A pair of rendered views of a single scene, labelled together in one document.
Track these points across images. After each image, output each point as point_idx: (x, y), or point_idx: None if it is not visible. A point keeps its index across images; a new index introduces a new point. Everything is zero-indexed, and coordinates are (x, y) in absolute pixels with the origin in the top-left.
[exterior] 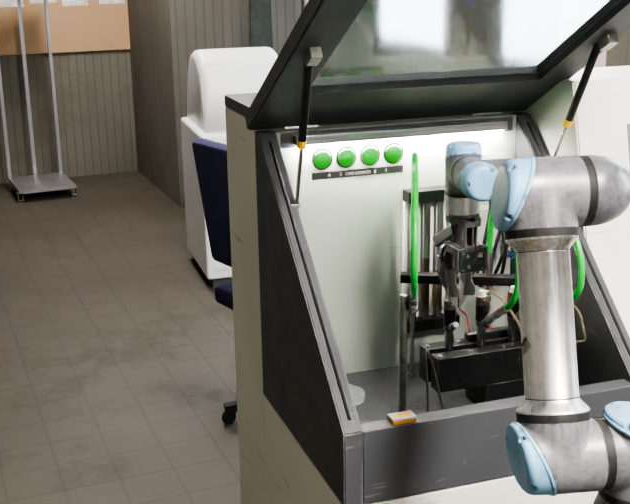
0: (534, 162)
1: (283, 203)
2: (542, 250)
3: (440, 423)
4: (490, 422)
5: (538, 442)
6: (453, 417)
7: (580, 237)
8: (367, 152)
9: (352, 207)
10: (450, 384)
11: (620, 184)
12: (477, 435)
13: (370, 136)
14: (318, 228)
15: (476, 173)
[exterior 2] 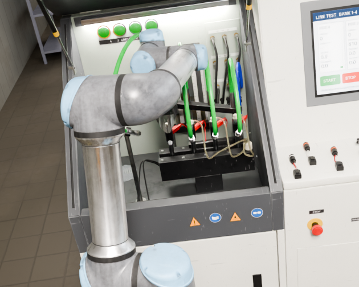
0: (80, 83)
1: (64, 66)
2: (88, 146)
3: (130, 212)
4: (165, 212)
5: (88, 271)
6: (138, 209)
7: (261, 85)
8: (132, 26)
9: (130, 60)
10: (170, 176)
11: (139, 101)
12: (158, 219)
13: (129, 16)
14: (110, 73)
15: (134, 60)
